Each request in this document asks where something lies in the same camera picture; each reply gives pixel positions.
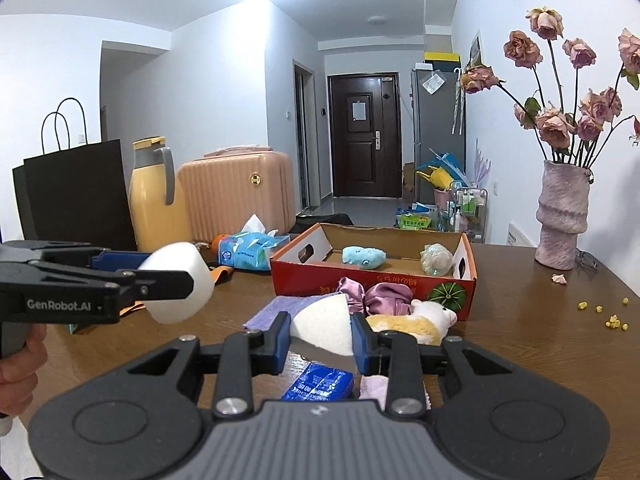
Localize grey refrigerator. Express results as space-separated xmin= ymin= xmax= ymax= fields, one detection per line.
xmin=411 ymin=61 xmax=466 ymax=172

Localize orange strap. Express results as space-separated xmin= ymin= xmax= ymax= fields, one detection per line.
xmin=119 ymin=264 xmax=236 ymax=317

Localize purple fabric pouch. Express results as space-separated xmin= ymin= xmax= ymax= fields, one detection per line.
xmin=243 ymin=295 xmax=324 ymax=330

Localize blue packet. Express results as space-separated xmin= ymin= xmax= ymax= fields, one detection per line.
xmin=281 ymin=363 xmax=354 ymax=402

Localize blue tissue pack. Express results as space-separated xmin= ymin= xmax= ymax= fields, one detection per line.
xmin=217 ymin=214 xmax=291 ymax=272

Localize dried pink roses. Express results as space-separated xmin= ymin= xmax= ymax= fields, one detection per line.
xmin=458 ymin=6 xmax=639 ymax=170

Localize yellow white alpaca plush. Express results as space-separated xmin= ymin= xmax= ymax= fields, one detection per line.
xmin=367 ymin=299 xmax=458 ymax=346

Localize pink hard-shell suitcase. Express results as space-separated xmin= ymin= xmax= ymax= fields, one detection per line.
xmin=178 ymin=146 xmax=296 ymax=242

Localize yellow thermos jug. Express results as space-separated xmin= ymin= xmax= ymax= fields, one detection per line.
xmin=129 ymin=136 xmax=192 ymax=252

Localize dark brown door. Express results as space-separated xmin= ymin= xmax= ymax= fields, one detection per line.
xmin=329 ymin=73 xmax=402 ymax=198

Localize black paper shopping bag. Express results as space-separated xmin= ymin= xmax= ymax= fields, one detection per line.
xmin=11 ymin=96 xmax=139 ymax=253

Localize white foam piece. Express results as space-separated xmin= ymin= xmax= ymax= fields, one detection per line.
xmin=134 ymin=242 xmax=215 ymax=324

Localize pink ceramic vase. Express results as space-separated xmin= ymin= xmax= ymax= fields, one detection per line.
xmin=535 ymin=160 xmax=593 ymax=271

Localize purple satin scrunchie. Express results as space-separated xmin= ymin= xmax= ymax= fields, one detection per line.
xmin=336 ymin=278 xmax=413 ymax=316

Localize clear bag of cotton pads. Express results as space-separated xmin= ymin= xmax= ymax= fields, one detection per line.
xmin=420 ymin=243 xmax=454 ymax=276

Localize red cardboard box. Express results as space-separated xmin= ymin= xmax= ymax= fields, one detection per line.
xmin=270 ymin=223 xmax=477 ymax=321

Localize white foam wedge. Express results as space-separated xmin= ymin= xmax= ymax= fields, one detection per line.
xmin=290 ymin=292 xmax=354 ymax=356

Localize person's left hand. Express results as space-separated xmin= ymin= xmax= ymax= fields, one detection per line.
xmin=0 ymin=324 xmax=48 ymax=416

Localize light blue plush toy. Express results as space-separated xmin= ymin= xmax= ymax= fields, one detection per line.
xmin=342 ymin=246 xmax=386 ymax=270

